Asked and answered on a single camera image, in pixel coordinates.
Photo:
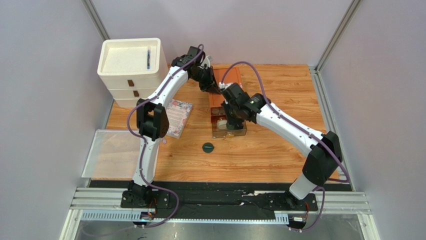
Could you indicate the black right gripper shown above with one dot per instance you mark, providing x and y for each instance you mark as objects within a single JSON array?
[{"x": 233, "y": 117}]

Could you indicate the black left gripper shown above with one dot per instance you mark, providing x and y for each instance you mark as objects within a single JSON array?
[{"x": 207, "y": 86}]

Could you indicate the clear orange drawer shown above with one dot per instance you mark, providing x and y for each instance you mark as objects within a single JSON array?
[{"x": 225, "y": 133}]

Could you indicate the orange drawer box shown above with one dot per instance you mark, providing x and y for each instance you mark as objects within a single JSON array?
[{"x": 216, "y": 99}]

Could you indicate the dark green round lid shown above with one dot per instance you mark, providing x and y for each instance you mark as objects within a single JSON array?
[{"x": 208, "y": 147}]

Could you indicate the gold mirrored jar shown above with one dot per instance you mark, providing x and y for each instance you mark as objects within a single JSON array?
[{"x": 221, "y": 124}]

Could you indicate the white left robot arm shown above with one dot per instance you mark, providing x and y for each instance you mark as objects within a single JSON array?
[{"x": 153, "y": 124}]

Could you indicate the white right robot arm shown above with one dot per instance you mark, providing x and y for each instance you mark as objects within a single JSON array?
[{"x": 322, "y": 151}]

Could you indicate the floral patterned booklet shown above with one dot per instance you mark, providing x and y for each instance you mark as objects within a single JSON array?
[{"x": 178, "y": 113}]

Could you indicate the blue pen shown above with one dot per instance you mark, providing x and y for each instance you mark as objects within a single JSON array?
[{"x": 148, "y": 65}]

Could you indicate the white three-drawer cabinet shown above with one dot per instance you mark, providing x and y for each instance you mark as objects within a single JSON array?
[{"x": 123, "y": 69}]

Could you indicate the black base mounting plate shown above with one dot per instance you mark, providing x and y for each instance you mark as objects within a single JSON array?
[{"x": 263, "y": 200}]

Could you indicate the clear plastic sheet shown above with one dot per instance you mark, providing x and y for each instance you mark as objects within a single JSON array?
[{"x": 114, "y": 155}]

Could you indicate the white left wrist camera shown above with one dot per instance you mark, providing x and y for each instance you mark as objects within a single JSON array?
[{"x": 206, "y": 63}]

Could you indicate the aluminium frame rail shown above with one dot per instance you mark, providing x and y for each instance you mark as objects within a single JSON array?
[{"x": 104, "y": 204}]

